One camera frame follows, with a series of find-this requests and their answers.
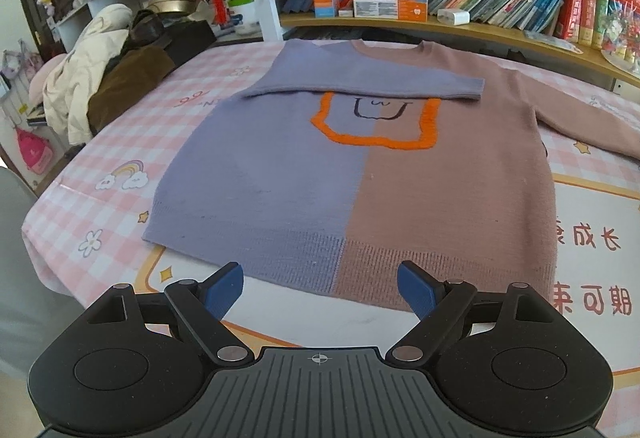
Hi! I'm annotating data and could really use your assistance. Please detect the cream jacket pile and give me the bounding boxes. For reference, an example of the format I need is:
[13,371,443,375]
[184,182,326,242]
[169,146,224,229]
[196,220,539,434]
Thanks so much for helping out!
[43,4,134,146]

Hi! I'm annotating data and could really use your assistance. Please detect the white charger block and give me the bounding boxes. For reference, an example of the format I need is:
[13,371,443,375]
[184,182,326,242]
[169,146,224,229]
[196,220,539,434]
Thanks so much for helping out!
[436,8,471,27]

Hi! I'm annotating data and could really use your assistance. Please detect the flat paper packet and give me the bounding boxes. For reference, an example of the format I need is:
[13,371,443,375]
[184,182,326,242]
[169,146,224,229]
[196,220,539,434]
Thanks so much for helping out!
[523,30,582,54]

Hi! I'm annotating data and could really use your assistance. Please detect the purple and pink sweater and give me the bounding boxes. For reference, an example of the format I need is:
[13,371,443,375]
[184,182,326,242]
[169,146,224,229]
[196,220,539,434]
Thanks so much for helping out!
[143,40,639,309]

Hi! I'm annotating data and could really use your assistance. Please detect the colourful toy decoration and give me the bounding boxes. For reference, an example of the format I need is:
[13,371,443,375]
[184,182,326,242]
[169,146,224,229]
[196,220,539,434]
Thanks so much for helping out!
[601,0,639,76]

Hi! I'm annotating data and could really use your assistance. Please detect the red dictionary books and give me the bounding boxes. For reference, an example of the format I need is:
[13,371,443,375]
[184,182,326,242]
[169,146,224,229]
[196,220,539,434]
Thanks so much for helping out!
[554,0,639,50]

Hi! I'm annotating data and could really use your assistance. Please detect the brass bowl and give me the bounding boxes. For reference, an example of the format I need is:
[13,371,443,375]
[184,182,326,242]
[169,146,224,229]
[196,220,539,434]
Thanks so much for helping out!
[144,0,198,16]

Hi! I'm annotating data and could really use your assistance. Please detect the brown cloth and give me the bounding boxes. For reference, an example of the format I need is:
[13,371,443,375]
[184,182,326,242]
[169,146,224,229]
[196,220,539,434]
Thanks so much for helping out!
[87,46,176,135]

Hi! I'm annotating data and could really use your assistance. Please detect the pink backpack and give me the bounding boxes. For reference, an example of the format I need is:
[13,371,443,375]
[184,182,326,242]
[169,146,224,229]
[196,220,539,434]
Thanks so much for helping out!
[14,127,54,175]

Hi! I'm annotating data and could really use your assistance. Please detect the white and orange flat box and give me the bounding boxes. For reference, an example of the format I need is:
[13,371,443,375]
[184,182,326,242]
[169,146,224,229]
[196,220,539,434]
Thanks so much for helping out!
[352,0,428,24]

